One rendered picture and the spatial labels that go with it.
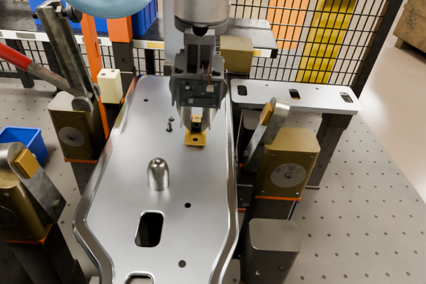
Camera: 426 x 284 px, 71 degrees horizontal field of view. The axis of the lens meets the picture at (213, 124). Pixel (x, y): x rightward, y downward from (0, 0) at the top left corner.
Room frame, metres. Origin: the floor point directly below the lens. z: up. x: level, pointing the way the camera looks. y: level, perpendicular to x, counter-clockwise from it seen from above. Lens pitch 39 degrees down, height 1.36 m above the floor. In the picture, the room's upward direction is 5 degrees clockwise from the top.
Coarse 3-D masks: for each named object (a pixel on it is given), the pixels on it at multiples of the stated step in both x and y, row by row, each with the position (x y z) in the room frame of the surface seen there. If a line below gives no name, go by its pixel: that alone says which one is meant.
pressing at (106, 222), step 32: (128, 96) 0.51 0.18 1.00; (160, 96) 0.53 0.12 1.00; (128, 128) 0.41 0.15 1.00; (160, 128) 0.42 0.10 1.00; (224, 128) 0.44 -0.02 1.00; (128, 160) 0.34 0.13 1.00; (192, 160) 0.35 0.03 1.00; (224, 160) 0.36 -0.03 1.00; (96, 192) 0.27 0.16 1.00; (128, 192) 0.27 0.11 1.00; (160, 192) 0.28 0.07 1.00; (192, 192) 0.28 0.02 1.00; (224, 192) 0.29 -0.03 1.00; (96, 224) 0.22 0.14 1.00; (128, 224) 0.22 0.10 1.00; (192, 224) 0.23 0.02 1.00; (224, 224) 0.23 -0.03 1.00; (96, 256) 0.17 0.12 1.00; (128, 256) 0.18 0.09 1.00; (160, 256) 0.18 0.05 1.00; (192, 256) 0.19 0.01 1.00; (224, 256) 0.19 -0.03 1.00
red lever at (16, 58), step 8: (0, 48) 0.40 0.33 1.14; (8, 48) 0.41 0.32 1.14; (0, 56) 0.40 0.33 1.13; (8, 56) 0.40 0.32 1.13; (16, 56) 0.41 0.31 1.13; (24, 56) 0.41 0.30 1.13; (16, 64) 0.40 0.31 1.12; (24, 64) 0.40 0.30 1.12; (32, 64) 0.41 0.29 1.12; (32, 72) 0.40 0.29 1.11; (40, 72) 0.41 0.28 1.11; (48, 72) 0.41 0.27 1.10; (48, 80) 0.41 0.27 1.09; (56, 80) 0.41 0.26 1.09; (64, 80) 0.42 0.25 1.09; (64, 88) 0.41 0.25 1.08
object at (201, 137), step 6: (198, 120) 0.45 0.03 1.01; (192, 126) 0.42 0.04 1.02; (198, 126) 0.42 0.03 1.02; (186, 132) 0.41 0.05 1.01; (192, 132) 0.41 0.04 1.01; (198, 132) 0.41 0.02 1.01; (204, 132) 0.41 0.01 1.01; (186, 138) 0.39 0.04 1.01; (192, 138) 0.40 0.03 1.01; (198, 138) 0.40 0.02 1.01; (204, 138) 0.40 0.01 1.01; (186, 144) 0.38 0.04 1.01; (192, 144) 0.38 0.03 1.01; (198, 144) 0.38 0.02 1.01; (204, 144) 0.38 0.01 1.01
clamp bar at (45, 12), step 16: (48, 0) 0.43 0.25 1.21; (32, 16) 0.41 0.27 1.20; (48, 16) 0.40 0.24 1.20; (64, 16) 0.41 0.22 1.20; (80, 16) 0.42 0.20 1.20; (48, 32) 0.40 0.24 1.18; (64, 32) 0.42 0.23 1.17; (64, 48) 0.40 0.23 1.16; (64, 64) 0.40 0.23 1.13; (80, 64) 0.43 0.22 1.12; (80, 80) 0.40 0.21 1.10; (96, 96) 0.43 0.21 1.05
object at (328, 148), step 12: (324, 120) 0.59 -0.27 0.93; (336, 120) 0.57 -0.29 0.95; (348, 120) 0.57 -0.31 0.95; (324, 132) 0.58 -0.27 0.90; (336, 132) 0.57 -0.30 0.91; (324, 144) 0.57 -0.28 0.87; (336, 144) 0.57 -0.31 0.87; (324, 156) 0.57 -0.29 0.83; (324, 168) 0.57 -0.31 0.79; (312, 180) 0.57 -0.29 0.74
